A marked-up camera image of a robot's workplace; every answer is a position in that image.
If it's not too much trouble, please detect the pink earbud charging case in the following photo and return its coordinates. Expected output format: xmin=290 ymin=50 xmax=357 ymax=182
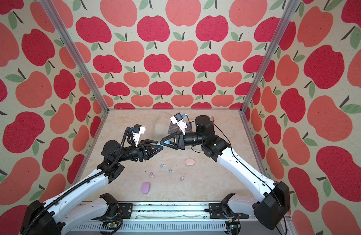
xmin=185 ymin=159 xmax=196 ymax=166

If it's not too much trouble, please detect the blue earbud charging case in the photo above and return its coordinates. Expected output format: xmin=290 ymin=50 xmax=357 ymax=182
xmin=158 ymin=140 xmax=170 ymax=146

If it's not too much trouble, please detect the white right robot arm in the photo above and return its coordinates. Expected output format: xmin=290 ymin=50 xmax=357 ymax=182
xmin=160 ymin=113 xmax=290 ymax=230

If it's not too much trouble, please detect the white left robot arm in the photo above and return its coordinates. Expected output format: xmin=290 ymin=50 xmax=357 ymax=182
xmin=20 ymin=140 xmax=164 ymax=235

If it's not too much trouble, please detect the purple earbud charging case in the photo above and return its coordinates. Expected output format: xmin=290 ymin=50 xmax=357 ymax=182
xmin=141 ymin=182 xmax=151 ymax=194

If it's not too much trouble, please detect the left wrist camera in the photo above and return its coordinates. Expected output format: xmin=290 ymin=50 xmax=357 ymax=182
xmin=131 ymin=124 xmax=146 ymax=146

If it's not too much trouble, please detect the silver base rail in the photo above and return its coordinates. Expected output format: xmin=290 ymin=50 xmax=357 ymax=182
xmin=69 ymin=201 xmax=289 ymax=235

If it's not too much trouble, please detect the black corrugated cable conduit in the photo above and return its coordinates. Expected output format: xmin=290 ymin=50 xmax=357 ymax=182
xmin=21 ymin=127 xmax=132 ymax=235

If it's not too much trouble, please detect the left aluminium frame post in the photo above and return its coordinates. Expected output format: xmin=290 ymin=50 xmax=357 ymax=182
xmin=39 ymin=0 xmax=110 ymax=114

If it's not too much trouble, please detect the aluminium frame post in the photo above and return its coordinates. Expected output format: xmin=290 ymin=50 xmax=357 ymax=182
xmin=239 ymin=0 xmax=301 ymax=116
xmin=39 ymin=0 xmax=110 ymax=114

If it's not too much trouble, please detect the right aluminium frame post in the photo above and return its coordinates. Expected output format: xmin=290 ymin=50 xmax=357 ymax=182
xmin=239 ymin=0 xmax=301 ymax=116

